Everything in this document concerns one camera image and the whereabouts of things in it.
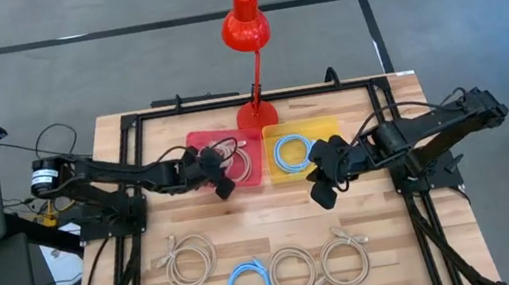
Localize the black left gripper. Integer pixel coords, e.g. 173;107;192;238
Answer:
177;139;239;207

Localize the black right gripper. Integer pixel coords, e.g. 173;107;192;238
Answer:
301;131;364;214

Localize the pink translucent plastic tray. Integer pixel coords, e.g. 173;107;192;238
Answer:
183;120;271;197

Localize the yellow translucent plastic tray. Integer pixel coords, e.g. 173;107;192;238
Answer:
260;114;349;186

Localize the red desk lamp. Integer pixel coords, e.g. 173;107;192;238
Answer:
215;0;285;134

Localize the yellow clamp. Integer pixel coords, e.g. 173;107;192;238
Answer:
38;194;81;230

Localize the white paper sheet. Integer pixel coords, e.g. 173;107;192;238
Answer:
37;221;90;285

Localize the black aluminium table frame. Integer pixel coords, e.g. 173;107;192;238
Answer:
40;46;509;285

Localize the black floor cable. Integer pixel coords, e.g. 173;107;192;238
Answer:
0;118;91;174

